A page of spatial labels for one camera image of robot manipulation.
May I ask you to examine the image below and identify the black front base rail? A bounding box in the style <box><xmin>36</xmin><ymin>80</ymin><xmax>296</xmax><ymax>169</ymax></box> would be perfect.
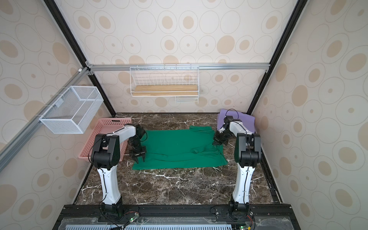
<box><xmin>53</xmin><ymin>204</ymin><xmax>300</xmax><ymax>230</ymax></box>

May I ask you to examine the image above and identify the folded purple t-shirt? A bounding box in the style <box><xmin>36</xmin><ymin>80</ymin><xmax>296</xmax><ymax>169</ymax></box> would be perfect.
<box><xmin>217</xmin><ymin>109</ymin><xmax>255</xmax><ymax>133</ymax></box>

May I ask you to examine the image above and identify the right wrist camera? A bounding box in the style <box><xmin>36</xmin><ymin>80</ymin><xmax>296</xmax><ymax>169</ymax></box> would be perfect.
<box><xmin>223</xmin><ymin>116</ymin><xmax>233</xmax><ymax>129</ymax></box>

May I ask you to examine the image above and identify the white mesh wall basket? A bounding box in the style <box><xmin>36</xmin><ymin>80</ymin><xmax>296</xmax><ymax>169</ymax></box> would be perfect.
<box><xmin>39</xmin><ymin>86</ymin><xmax>104</xmax><ymax>134</ymax></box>

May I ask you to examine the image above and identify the aluminium wall rail back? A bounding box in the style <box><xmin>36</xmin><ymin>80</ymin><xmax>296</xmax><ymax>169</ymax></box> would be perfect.
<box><xmin>88</xmin><ymin>63</ymin><xmax>271</xmax><ymax>71</ymax></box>

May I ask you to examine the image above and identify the green t-shirt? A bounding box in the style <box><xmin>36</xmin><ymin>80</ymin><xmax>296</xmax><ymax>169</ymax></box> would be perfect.
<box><xmin>132</xmin><ymin>126</ymin><xmax>228</xmax><ymax>170</ymax></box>

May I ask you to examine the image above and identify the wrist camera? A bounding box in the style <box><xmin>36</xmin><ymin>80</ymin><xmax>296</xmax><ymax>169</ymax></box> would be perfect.
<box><xmin>135</xmin><ymin>124</ymin><xmax>146</xmax><ymax>140</ymax></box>
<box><xmin>223</xmin><ymin>116</ymin><xmax>233</xmax><ymax>129</ymax></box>

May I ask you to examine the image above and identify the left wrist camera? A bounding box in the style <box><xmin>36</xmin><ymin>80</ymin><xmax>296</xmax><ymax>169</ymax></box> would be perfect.
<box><xmin>135</xmin><ymin>124</ymin><xmax>146</xmax><ymax>140</ymax></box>

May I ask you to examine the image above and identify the aluminium wall rail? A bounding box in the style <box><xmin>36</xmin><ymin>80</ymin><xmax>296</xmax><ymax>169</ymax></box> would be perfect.
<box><xmin>88</xmin><ymin>63</ymin><xmax>271</xmax><ymax>71</ymax></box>
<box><xmin>1</xmin><ymin>67</ymin><xmax>88</xmax><ymax>172</ymax></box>

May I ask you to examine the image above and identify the aluminium wall rail left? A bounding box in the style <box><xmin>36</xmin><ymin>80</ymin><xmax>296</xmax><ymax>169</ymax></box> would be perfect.
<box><xmin>1</xmin><ymin>67</ymin><xmax>88</xmax><ymax>172</ymax></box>

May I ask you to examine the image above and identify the white wire wall shelf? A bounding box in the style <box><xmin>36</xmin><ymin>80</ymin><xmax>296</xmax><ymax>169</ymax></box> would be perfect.
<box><xmin>129</xmin><ymin>68</ymin><xmax>200</xmax><ymax>103</ymax></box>

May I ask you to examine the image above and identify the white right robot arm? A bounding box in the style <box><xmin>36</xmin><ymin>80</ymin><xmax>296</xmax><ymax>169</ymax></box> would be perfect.
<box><xmin>133</xmin><ymin>116</ymin><xmax>262</xmax><ymax>213</ymax></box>

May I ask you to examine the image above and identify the pink plastic basket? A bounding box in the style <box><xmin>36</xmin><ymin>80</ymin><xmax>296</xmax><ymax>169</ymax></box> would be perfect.
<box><xmin>78</xmin><ymin>117</ymin><xmax>132</xmax><ymax>161</ymax></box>

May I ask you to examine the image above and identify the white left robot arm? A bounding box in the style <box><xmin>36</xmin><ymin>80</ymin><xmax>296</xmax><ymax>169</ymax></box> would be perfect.
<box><xmin>89</xmin><ymin>124</ymin><xmax>146</xmax><ymax>217</ymax></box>

